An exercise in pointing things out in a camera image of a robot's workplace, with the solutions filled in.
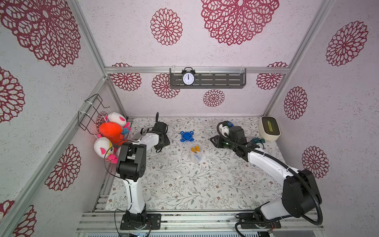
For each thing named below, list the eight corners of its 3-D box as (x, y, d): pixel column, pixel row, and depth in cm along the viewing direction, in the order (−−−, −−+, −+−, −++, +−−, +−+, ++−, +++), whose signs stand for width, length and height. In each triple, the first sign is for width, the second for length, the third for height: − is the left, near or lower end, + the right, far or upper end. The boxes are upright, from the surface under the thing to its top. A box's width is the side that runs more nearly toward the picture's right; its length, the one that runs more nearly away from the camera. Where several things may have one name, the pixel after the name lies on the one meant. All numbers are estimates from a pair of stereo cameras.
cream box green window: (262, 141, 108) (266, 135, 102) (254, 122, 120) (257, 115, 115) (281, 141, 108) (286, 135, 102) (271, 122, 120) (275, 115, 115)
